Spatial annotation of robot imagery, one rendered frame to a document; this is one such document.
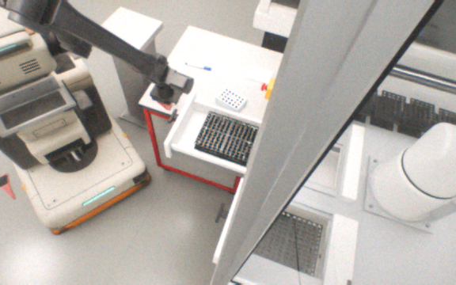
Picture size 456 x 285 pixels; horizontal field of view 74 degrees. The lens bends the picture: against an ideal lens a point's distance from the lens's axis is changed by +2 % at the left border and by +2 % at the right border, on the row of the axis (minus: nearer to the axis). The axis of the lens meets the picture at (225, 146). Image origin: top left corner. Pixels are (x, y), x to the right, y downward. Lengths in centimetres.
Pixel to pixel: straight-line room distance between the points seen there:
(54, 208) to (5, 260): 48
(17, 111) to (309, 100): 115
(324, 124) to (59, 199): 180
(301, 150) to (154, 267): 181
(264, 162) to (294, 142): 3
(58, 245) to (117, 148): 66
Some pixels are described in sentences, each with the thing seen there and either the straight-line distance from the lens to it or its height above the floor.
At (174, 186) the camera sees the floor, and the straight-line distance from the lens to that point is 209.
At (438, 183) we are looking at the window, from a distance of 23.
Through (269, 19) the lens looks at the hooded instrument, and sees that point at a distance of 179.
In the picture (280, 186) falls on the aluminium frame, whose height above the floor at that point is 171.
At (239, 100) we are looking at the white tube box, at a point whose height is 80.
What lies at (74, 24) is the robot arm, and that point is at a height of 148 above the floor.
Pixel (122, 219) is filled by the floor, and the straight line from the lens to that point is 206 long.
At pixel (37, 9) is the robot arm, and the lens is 72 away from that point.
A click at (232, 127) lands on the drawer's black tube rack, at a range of 124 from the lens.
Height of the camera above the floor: 192
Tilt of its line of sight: 59 degrees down
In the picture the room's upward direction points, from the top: 9 degrees clockwise
